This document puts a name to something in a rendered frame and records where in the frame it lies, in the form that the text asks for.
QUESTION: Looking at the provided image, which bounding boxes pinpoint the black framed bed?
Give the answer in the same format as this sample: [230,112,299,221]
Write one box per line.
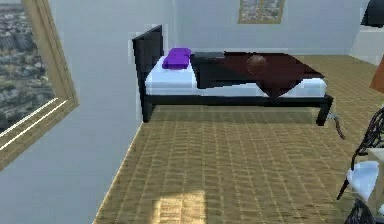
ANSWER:
[131,24,335,127]

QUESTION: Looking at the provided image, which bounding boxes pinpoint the purple pillow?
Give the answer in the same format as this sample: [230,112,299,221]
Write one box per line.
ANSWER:
[161,47,193,70]

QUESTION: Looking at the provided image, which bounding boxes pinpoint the dark red blanket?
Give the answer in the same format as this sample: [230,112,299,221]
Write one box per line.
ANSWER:
[190,51,326,100]

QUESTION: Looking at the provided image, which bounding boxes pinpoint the brown ball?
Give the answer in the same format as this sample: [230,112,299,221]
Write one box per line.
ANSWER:
[246,54,268,76]

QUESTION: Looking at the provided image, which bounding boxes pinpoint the grey curved object on floor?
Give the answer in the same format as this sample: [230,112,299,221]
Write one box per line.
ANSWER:
[326,112,347,141]

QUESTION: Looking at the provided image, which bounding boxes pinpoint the gold framed window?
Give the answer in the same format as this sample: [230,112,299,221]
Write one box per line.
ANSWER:
[0,0,80,172]

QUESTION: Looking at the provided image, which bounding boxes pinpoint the black chair with white seat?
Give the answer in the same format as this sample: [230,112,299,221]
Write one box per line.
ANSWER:
[336,106,384,224]

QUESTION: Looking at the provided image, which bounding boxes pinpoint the white cabinet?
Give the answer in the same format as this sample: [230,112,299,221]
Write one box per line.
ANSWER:
[348,25,384,67]

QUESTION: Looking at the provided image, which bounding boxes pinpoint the black television set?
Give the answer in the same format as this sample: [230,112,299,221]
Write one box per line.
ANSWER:
[360,0,384,29]

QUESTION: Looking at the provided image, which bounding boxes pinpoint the gold framed wall picture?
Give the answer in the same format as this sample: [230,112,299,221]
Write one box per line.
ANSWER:
[237,0,286,25]

